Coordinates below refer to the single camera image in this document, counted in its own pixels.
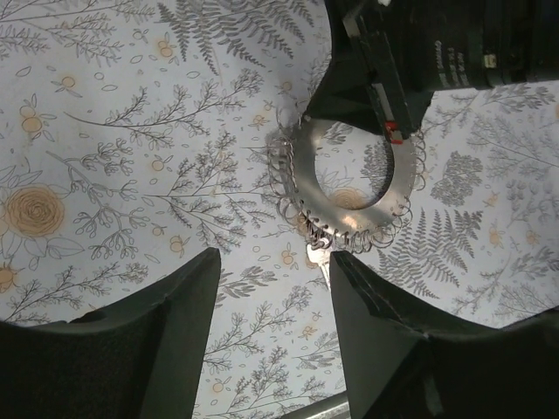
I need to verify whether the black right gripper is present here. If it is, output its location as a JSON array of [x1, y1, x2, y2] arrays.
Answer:
[[305, 1, 558, 144]]

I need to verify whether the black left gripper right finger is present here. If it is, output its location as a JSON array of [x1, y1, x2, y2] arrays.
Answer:
[[329, 251, 558, 418]]

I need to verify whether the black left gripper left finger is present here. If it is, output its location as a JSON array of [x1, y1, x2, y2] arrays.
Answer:
[[1, 248, 221, 418]]

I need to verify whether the steel disc with keyrings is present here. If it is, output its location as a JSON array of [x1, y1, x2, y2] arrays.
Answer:
[[266, 108, 424, 253]]

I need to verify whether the aluminium mounting rail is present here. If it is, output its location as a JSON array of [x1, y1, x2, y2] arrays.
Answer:
[[282, 392, 351, 419]]

